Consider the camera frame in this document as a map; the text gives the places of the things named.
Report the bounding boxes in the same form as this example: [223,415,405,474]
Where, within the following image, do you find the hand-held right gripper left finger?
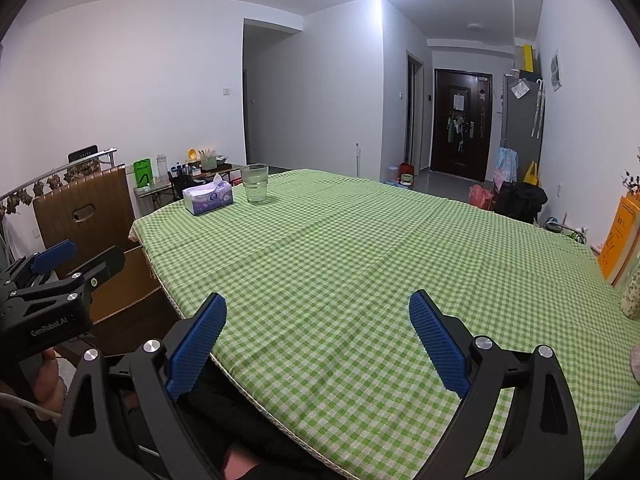
[52,291,228,480]

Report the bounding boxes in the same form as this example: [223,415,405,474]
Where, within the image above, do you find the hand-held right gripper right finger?
[408,289,585,480]

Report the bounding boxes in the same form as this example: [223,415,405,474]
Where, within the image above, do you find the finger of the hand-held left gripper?
[0,239,77,291]
[10,246,127,322]

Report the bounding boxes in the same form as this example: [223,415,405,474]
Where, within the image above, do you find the person's left hand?
[32,347,68,407]

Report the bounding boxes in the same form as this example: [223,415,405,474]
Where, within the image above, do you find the brown chair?
[32,163,143,281]

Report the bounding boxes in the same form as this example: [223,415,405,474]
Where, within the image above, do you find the person's dark clothing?
[125,360,321,480]

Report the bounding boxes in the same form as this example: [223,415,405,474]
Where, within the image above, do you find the row of dried brown bunches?
[0,157,103,218]

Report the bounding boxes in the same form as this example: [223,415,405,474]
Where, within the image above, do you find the low side table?
[134,162,243,209]

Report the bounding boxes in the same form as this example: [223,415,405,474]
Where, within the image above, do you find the black folding chair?
[167,170,201,203]

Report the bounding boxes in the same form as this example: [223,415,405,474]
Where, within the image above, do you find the metal drying rack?
[0,147,118,201]

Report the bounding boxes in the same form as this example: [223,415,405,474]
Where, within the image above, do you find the tissue box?
[182,172,234,217]

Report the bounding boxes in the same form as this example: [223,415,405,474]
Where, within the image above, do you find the green checked tablecloth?
[129,167,640,478]

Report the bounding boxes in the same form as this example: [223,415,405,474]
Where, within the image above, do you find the red plastic bag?
[468,184,496,211]

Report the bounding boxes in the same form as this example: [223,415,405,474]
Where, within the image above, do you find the black backpack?
[495,180,548,226]

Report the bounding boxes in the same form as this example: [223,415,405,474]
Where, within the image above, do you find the clear drinking glass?
[241,163,270,204]

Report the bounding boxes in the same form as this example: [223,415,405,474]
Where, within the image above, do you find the light blue cloth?
[495,147,518,193]

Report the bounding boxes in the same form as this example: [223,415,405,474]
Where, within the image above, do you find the patterned vase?
[619,265,640,320]

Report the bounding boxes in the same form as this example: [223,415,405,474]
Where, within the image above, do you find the pale book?
[614,240,640,287]

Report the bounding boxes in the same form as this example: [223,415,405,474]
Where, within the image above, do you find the orange book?
[598,196,640,281]

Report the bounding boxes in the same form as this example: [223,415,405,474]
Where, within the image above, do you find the dark side door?
[406,50,426,176]

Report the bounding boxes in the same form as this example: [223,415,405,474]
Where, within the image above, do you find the dried flower branches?
[621,147,640,198]

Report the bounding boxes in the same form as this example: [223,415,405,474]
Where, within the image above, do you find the white umbrella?
[531,78,545,138]

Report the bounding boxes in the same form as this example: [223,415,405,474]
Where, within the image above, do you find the dark brown front door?
[431,68,493,183]

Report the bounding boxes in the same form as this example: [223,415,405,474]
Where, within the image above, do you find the white cable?
[0,392,63,423]

